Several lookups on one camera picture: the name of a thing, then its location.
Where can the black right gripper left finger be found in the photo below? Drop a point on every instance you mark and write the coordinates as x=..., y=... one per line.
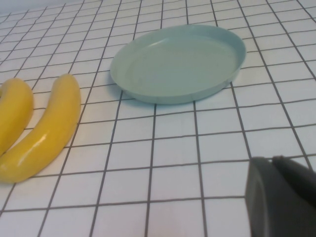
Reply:
x=266, y=202

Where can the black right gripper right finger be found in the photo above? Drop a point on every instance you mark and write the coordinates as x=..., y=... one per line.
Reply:
x=301, y=180

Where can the teal round plate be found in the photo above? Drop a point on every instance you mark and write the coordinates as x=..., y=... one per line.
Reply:
x=177, y=66

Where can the yellow banana bright green tip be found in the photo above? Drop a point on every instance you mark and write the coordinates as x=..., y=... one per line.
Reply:
x=14, y=111

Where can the yellow banana faint green tip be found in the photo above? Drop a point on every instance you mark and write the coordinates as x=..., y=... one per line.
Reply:
x=54, y=128

